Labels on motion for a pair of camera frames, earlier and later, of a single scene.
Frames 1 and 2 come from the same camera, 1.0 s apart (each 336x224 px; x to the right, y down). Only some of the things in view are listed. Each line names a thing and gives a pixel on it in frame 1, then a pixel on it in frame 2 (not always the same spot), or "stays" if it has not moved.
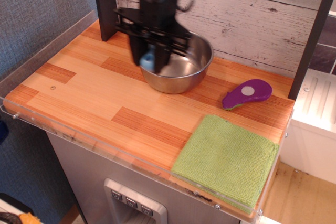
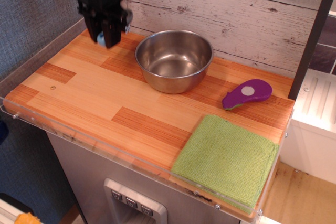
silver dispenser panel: (128, 206) stays
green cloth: (228, 161) stays
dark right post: (311, 44) stays
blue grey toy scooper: (147, 60) → (101, 39)
